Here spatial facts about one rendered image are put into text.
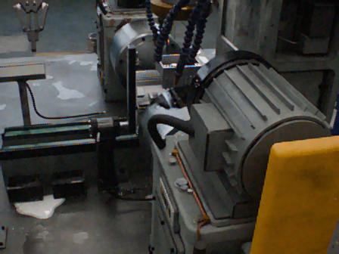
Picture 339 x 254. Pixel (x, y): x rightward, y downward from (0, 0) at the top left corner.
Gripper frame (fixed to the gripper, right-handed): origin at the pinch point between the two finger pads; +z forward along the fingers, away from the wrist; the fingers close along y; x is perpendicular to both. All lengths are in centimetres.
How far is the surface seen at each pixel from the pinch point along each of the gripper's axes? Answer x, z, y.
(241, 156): -91, 50, 33
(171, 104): -48, 35, 35
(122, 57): -4.4, 9.8, 30.2
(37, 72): -3.4, 12.5, 0.9
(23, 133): -8.2, 33.2, -4.6
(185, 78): -26, 24, 45
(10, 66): -3.4, 9.6, -8.1
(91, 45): 232, -71, 36
